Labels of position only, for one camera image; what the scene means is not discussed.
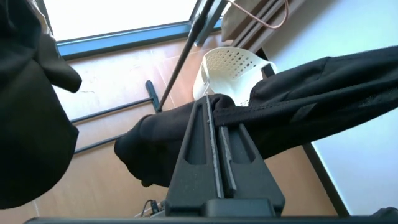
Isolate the black clothes rack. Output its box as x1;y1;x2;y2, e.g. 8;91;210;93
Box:
70;0;216;156

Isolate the white laundry basket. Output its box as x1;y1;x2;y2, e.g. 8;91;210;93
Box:
192;46;279;108

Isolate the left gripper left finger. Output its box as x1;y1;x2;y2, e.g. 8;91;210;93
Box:
164;95;224;217

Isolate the window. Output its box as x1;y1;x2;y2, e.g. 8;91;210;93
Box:
34;0;231;62

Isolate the black garment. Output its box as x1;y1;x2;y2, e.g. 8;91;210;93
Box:
0;0;83;210
113;45;398;189

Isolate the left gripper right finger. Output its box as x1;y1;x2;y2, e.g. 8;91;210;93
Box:
217;123;286;217

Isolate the pink clothes hanger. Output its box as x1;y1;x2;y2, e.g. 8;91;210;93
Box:
228;0;290;30

